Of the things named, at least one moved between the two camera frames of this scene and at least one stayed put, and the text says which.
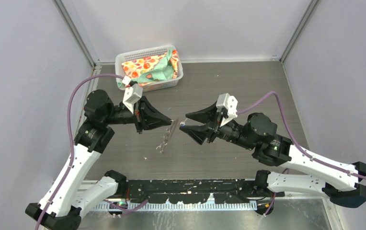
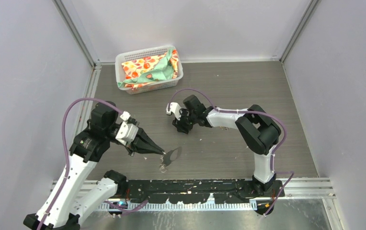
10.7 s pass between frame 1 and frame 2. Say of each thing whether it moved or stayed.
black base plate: stayed
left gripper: moved
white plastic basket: stayed
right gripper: moved
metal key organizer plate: moved
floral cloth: stayed
